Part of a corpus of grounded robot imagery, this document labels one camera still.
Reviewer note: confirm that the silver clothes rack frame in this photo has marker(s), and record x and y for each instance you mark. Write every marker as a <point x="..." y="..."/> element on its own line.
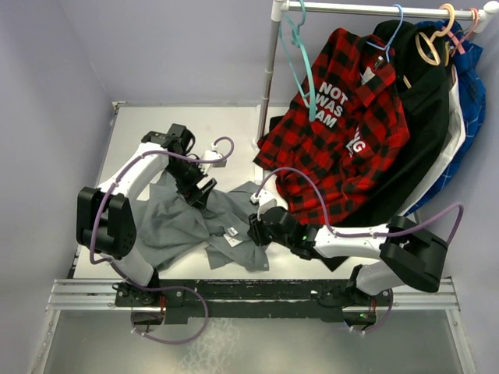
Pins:
<point x="480" y="19"/>

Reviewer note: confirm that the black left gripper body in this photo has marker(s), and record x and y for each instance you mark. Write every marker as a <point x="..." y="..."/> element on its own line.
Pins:
<point x="188" y="176"/>

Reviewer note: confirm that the pink plastic hanger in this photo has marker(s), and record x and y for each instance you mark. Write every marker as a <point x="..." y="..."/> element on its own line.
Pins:
<point x="456" y="40"/>

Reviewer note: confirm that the blue white paper hang tag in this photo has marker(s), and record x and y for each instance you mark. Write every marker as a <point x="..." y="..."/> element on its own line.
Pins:
<point x="233" y="242"/>

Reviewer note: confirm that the white hanging shirt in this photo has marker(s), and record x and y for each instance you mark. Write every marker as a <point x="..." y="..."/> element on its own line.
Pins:
<point x="424" y="166"/>

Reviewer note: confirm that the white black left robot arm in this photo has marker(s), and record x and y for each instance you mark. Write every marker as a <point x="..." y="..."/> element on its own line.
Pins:
<point x="105" y="223"/>

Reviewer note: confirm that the aluminium extrusion rail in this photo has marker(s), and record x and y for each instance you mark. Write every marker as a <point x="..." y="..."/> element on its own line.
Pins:
<point x="98" y="294"/>

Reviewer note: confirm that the white woven size label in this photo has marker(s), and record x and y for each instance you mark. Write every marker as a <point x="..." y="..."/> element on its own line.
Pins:
<point x="231" y="231"/>

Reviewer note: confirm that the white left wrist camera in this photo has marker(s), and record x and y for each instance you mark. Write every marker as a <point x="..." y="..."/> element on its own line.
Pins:
<point x="212" y="158"/>

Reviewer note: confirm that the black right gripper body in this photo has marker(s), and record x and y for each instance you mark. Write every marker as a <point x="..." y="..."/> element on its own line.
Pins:
<point x="263" y="235"/>

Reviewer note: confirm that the blue checked shirt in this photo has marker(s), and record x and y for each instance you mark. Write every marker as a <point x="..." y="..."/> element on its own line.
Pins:
<point x="467" y="109"/>

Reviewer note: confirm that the red black plaid shirt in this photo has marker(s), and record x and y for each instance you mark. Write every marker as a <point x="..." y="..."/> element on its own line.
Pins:
<point x="329" y="166"/>

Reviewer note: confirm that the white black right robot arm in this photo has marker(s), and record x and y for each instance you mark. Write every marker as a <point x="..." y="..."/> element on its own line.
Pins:
<point x="401" y="252"/>

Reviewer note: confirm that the black hanging shirt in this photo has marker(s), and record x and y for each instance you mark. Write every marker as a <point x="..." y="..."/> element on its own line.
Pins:
<point x="373" y="212"/>

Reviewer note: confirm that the beige wooden hanger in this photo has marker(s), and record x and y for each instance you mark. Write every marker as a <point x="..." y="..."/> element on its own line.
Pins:
<point x="423" y="55"/>

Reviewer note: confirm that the grey button-up shirt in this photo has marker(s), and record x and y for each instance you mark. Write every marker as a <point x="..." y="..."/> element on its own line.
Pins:
<point x="168" y="227"/>

